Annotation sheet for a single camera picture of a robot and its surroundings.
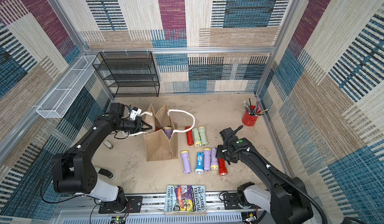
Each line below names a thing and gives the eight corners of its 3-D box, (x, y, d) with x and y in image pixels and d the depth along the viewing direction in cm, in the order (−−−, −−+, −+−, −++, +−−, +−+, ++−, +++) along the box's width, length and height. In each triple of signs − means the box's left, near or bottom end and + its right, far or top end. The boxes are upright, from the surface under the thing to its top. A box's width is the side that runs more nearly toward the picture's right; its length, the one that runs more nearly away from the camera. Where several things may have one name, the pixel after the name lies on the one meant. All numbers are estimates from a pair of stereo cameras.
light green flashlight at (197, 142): (194, 147, 93) (194, 145, 91) (191, 130, 101) (191, 128, 99) (202, 146, 94) (202, 144, 92) (198, 129, 102) (198, 127, 100)
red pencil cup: (243, 127, 103) (248, 116, 94) (240, 116, 109) (245, 105, 100) (256, 126, 103) (262, 116, 94) (253, 116, 109) (258, 105, 100)
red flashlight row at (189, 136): (188, 145, 94) (188, 144, 92) (185, 128, 102) (184, 126, 100) (195, 144, 95) (195, 142, 93) (191, 127, 103) (191, 125, 101)
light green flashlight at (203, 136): (201, 146, 94) (201, 144, 92) (198, 129, 102) (198, 126, 100) (208, 145, 94) (208, 143, 92) (204, 128, 102) (204, 125, 100)
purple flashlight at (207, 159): (204, 171, 84) (204, 169, 82) (203, 150, 92) (203, 148, 90) (212, 171, 84) (212, 169, 82) (210, 150, 92) (210, 148, 90)
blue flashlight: (195, 174, 84) (195, 172, 81) (197, 153, 91) (197, 151, 89) (202, 174, 83) (203, 173, 81) (204, 154, 91) (204, 152, 88)
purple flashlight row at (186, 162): (183, 174, 84) (183, 173, 82) (181, 153, 92) (180, 151, 90) (191, 173, 84) (191, 171, 82) (188, 151, 92) (188, 150, 90)
